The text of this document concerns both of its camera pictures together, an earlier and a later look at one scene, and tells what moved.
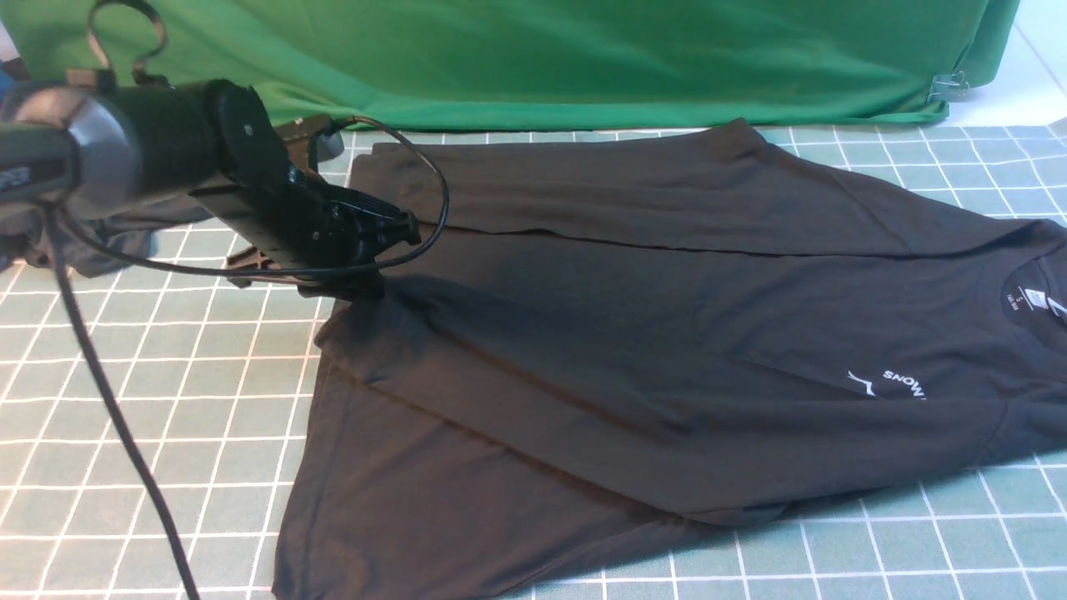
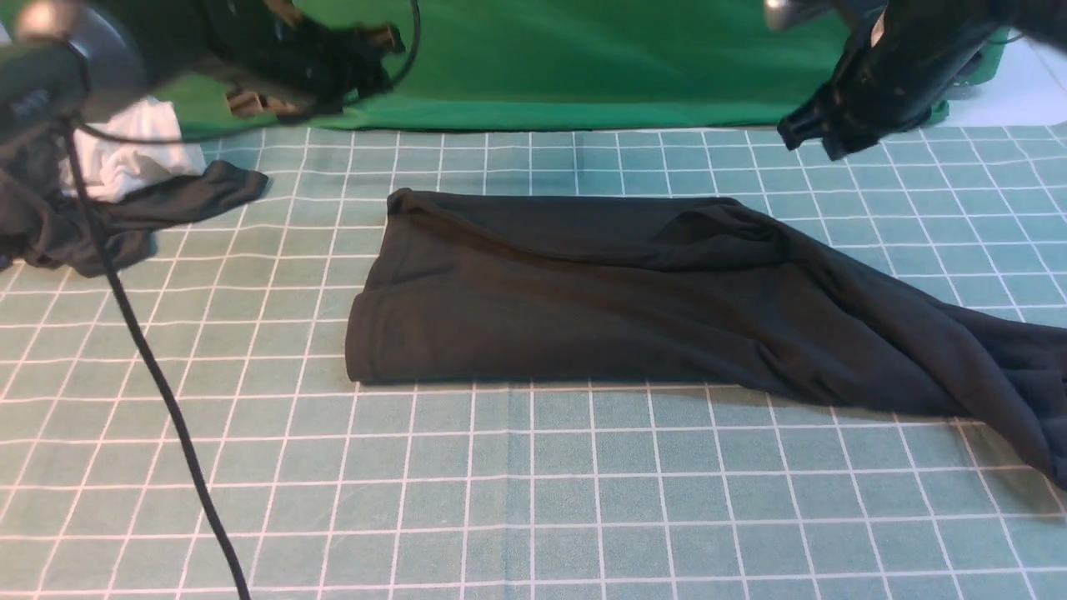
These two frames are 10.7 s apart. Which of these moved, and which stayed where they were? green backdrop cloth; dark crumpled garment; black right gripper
Moved: black right gripper
Stayed: dark crumpled garment; green backdrop cloth
